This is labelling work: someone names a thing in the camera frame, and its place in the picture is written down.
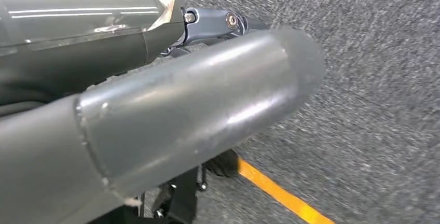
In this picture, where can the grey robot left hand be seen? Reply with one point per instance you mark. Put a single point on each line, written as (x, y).
(154, 119)

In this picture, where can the yellow floor tape square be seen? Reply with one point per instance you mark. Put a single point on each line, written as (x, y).
(282, 195)

